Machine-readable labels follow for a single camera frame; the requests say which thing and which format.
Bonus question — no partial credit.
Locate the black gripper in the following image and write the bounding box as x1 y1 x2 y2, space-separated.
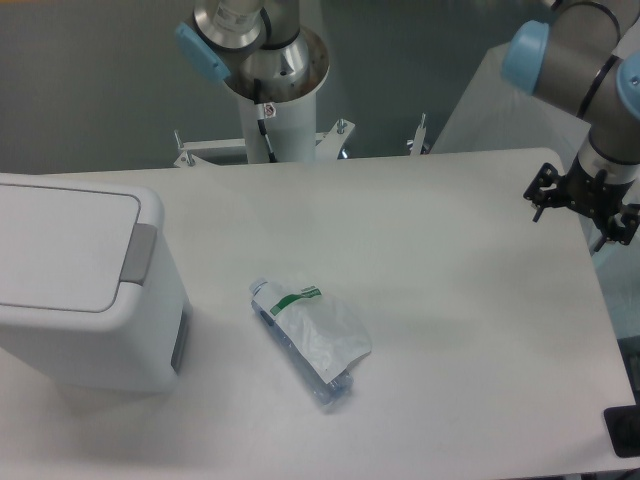
523 156 639 253

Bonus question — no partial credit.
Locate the white push-top trash can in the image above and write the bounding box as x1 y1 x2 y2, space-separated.
1 174 190 392

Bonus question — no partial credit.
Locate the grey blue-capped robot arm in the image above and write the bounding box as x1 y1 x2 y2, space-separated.
175 1 639 245

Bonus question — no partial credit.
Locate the white Superior umbrella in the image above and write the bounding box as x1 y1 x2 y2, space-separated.
429 35 640 256

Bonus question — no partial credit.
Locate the threaded levelling bolt foot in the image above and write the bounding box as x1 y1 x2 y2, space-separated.
406 112 431 156

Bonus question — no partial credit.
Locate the black device at table edge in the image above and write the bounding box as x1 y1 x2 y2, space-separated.
603 405 639 458

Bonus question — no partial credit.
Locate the crushed clear plastic bottle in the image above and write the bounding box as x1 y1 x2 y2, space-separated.
249 278 373 407

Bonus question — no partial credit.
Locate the white metal base frame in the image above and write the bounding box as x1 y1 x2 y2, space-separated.
173 118 356 168

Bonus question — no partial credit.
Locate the white pedestal with metal flange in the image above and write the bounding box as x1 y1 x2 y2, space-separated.
226 26 329 164

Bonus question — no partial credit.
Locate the black cable on pedestal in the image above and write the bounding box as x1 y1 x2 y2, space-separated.
252 77 279 164

